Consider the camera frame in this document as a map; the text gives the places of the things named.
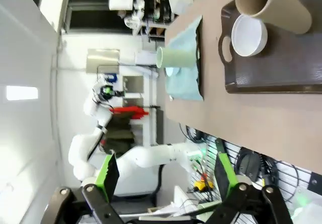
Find grey metal panel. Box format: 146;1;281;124
87;49;121;73

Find white box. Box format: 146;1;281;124
168;0;194;15

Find yellow emergency stop box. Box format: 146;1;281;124
195;180;214;192

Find red clamp tool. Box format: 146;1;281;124
110;105;149;120

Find spare pale green cup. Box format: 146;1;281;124
197;200;222;222

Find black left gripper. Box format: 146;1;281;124
97;84;119;101

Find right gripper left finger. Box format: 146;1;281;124
45;153;126;224

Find tall beige cup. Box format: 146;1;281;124
235;0;312;35

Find light blue bowl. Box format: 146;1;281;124
165;66;182;78

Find teal cloth mat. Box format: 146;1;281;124
166;15;204;101

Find ceiling light panel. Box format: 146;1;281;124
6;85;38;100

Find dark brown handled tray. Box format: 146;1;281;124
218;0;322;94

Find tall pale green cup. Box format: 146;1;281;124
155;46;197;68

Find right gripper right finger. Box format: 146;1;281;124
208;152;294;224

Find dark green bag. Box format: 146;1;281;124
103;115;135;157

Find thick black base cable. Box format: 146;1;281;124
150;165;168;206

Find white grey bowl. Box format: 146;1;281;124
231;14;269;57

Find black power adapter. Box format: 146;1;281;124
238;150;262;182

